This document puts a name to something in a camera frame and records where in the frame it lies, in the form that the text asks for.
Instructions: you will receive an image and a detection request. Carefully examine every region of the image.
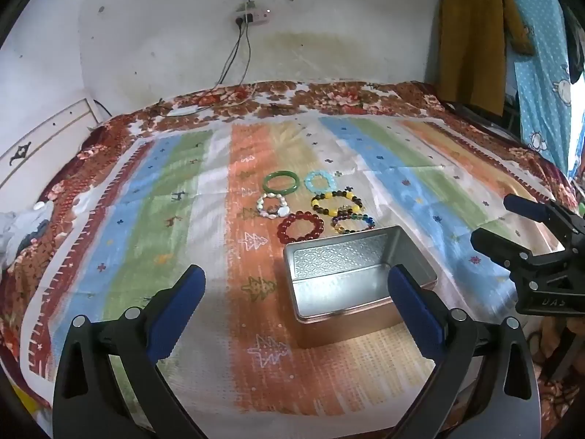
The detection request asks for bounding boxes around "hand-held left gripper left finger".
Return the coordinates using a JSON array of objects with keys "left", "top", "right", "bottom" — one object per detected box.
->
[{"left": 52, "top": 264, "right": 206, "bottom": 439}]

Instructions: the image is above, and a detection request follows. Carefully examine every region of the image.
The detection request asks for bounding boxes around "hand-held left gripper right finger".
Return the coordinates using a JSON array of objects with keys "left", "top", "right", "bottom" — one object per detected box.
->
[{"left": 388, "top": 264, "right": 542, "bottom": 439}]

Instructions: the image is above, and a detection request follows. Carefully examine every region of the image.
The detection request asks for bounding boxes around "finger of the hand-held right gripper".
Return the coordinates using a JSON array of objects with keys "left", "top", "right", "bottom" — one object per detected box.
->
[
  {"left": 471, "top": 226, "right": 570, "bottom": 284},
  {"left": 503, "top": 194, "right": 585, "bottom": 241}
]

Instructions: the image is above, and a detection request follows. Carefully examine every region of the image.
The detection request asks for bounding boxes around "silver metal tin box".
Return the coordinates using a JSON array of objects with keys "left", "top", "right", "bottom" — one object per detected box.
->
[{"left": 283, "top": 225, "right": 438, "bottom": 324}]

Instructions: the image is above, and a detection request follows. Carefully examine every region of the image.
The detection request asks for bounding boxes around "multicolour bead bracelet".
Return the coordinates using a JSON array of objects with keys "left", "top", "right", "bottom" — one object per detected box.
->
[{"left": 331, "top": 211, "right": 376, "bottom": 235}]

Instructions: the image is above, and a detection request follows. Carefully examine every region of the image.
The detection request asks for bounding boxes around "red bead bracelet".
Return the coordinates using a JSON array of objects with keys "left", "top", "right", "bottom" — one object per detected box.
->
[{"left": 277, "top": 210, "right": 325, "bottom": 245}]

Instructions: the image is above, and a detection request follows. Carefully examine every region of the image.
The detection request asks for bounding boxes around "yellow and black bead bracelet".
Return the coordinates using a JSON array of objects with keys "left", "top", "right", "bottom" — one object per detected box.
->
[{"left": 311, "top": 190, "right": 365, "bottom": 217}]

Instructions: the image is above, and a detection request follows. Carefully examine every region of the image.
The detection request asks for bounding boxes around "white pearl bracelet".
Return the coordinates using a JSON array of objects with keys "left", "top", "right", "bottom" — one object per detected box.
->
[{"left": 256, "top": 193, "right": 291, "bottom": 219}]

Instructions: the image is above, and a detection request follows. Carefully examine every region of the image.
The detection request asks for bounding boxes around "green jade bangle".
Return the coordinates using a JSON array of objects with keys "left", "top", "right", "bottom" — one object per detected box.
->
[{"left": 263, "top": 170, "right": 301, "bottom": 193}]

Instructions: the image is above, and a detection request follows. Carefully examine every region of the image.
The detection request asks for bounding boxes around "light blue bead bracelet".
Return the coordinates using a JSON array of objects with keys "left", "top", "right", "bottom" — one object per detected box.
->
[{"left": 304, "top": 170, "right": 333, "bottom": 194}]

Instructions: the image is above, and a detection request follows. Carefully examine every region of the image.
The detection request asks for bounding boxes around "striped colourful mat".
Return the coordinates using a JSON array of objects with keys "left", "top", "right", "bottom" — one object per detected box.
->
[{"left": 27, "top": 112, "right": 567, "bottom": 439}]

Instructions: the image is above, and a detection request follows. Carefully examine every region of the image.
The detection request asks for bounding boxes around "blue dotted curtain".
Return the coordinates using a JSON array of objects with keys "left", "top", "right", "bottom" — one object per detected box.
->
[{"left": 496, "top": 0, "right": 582, "bottom": 179}]

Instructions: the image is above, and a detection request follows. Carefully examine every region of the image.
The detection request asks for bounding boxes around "white crumpled cloth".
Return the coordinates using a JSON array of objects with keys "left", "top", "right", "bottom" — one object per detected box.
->
[{"left": 0, "top": 200, "right": 56, "bottom": 271}]

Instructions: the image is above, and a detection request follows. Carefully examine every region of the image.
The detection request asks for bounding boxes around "mustard yellow garment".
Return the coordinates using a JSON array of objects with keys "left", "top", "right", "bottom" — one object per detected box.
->
[{"left": 438, "top": 0, "right": 536, "bottom": 107}]

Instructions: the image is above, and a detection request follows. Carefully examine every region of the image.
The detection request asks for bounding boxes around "brown floral blanket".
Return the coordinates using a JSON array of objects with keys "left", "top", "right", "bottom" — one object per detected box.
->
[{"left": 0, "top": 80, "right": 581, "bottom": 439}]

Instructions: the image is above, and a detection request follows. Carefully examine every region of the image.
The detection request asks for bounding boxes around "white wooden headboard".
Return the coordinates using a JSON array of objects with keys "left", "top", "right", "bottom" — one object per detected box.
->
[{"left": 0, "top": 97, "right": 99, "bottom": 189}]

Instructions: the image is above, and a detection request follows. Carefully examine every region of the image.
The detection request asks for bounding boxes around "white power strip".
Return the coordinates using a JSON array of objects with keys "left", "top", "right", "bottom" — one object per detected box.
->
[{"left": 231, "top": 6, "right": 273, "bottom": 25}]

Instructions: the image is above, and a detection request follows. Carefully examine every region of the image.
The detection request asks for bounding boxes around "dark power cable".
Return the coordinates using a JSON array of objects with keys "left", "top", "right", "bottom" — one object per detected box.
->
[
  {"left": 214, "top": 20, "right": 244, "bottom": 89},
  {"left": 239, "top": 22, "right": 253, "bottom": 85}
]

